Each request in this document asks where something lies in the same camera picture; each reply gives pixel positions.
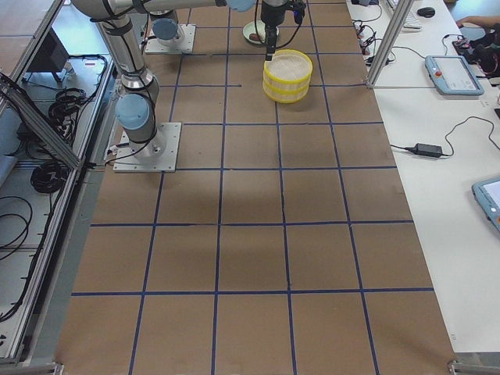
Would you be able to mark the aluminium frame post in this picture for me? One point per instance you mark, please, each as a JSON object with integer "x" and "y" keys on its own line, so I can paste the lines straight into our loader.
{"x": 390, "y": 35}

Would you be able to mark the black power adapter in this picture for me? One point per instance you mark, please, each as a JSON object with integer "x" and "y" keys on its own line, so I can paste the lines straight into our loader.
{"x": 433, "y": 151}

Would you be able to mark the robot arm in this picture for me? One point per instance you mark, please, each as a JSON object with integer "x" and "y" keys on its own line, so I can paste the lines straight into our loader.
{"x": 136, "y": 109}
{"x": 166, "y": 27}

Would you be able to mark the light green plate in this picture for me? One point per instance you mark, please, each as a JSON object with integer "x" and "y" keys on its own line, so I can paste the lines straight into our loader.
{"x": 254, "y": 32}

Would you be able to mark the yellow steamer layer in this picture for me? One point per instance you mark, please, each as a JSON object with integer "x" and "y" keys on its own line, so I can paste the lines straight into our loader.
{"x": 284, "y": 96}
{"x": 289, "y": 70}

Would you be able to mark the brown steamed bun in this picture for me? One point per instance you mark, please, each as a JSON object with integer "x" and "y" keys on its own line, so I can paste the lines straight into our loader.
{"x": 254, "y": 37}

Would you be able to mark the blue teach pendant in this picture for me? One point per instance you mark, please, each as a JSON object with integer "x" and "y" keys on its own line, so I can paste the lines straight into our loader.
{"x": 486, "y": 194}
{"x": 451, "y": 75}

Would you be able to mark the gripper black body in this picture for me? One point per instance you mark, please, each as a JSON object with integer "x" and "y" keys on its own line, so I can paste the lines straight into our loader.
{"x": 269, "y": 14}

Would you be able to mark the black computer mouse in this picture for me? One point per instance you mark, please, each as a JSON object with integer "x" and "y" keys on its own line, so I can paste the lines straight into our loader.
{"x": 426, "y": 12}

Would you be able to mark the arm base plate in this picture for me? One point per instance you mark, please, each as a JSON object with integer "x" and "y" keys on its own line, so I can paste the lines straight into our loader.
{"x": 182, "y": 42}
{"x": 159, "y": 155}

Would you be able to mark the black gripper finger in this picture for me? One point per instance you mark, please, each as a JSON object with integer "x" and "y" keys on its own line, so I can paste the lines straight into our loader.
{"x": 270, "y": 41}

